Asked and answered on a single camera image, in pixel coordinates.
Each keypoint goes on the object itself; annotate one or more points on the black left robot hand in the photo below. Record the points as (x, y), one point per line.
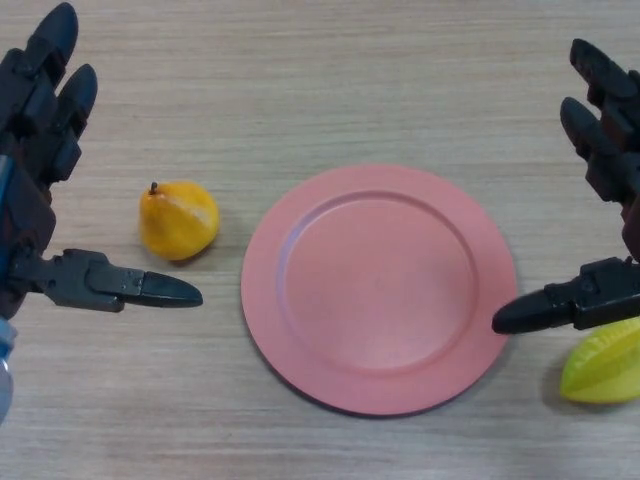
(30, 160)

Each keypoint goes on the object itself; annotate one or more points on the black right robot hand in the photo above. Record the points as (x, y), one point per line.
(612, 155)

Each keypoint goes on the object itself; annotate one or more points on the yellow starfruit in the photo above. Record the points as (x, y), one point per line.
(600, 372)

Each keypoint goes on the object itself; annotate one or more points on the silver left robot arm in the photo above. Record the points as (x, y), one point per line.
(5, 380)

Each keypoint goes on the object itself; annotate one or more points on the pink round plate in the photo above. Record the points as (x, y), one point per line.
(380, 300)

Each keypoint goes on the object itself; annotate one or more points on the orange-yellow pear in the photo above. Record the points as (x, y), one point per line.
(177, 225)

